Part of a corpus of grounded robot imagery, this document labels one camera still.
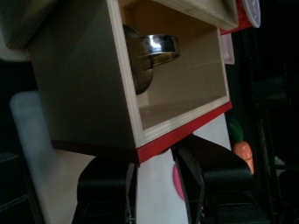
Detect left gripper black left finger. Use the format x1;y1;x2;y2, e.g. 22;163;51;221
71;157;137;224

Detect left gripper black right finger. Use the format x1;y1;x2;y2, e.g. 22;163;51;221
173;135;273;224

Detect wooden drawer with red front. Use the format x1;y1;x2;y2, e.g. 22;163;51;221
29;0;234;165

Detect pink dough disc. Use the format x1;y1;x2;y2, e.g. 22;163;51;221
173;164;187;201

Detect round metal dough cutter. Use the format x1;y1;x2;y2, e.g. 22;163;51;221
122;24;182;95

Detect wooden toy drawer cabinet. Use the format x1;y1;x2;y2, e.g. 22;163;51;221
0;0;240;50

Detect orange toy carrot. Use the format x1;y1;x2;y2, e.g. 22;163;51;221
227;117;258;175

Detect white cutting board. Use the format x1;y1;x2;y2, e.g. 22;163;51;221
10;90;234;224

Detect red toy part white dial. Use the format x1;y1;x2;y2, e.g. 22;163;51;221
219;0;262;36

